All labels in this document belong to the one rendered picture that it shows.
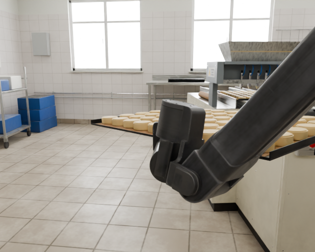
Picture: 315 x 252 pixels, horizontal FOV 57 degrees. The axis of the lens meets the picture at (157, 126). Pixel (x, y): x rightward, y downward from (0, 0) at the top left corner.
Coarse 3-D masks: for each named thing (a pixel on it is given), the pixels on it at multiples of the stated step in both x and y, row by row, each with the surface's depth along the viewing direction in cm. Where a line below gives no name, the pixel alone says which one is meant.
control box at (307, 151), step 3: (303, 147) 147; (306, 147) 147; (309, 147) 147; (312, 147) 147; (297, 150) 148; (300, 150) 147; (303, 150) 148; (306, 150) 148; (309, 150) 148; (312, 150) 148; (294, 153) 151; (297, 153) 148; (300, 153) 148; (303, 153) 148; (306, 153) 148; (309, 153) 148; (312, 153) 148
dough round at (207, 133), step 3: (204, 129) 62; (207, 129) 62; (210, 129) 62; (213, 129) 62; (216, 129) 61; (204, 132) 59; (207, 132) 59; (210, 132) 58; (213, 132) 58; (204, 135) 58; (207, 135) 58; (210, 135) 58; (204, 138) 58; (207, 138) 58; (204, 141) 58
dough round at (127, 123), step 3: (123, 120) 82; (126, 120) 80; (129, 120) 80; (132, 120) 80; (135, 120) 80; (138, 120) 81; (123, 123) 81; (126, 123) 80; (129, 123) 79; (132, 123) 79; (123, 126) 81; (126, 126) 80; (129, 126) 80; (132, 126) 79
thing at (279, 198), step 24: (264, 168) 175; (288, 168) 152; (312, 168) 153; (240, 192) 218; (264, 192) 176; (288, 192) 155; (312, 192) 156; (264, 216) 176; (288, 216) 158; (312, 216) 159; (264, 240) 177; (288, 240) 161; (312, 240) 162
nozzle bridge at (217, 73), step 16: (208, 64) 233; (224, 64) 216; (240, 64) 217; (256, 64) 218; (272, 64) 219; (208, 80) 233; (224, 80) 214; (240, 80) 214; (256, 80) 215; (208, 96) 234
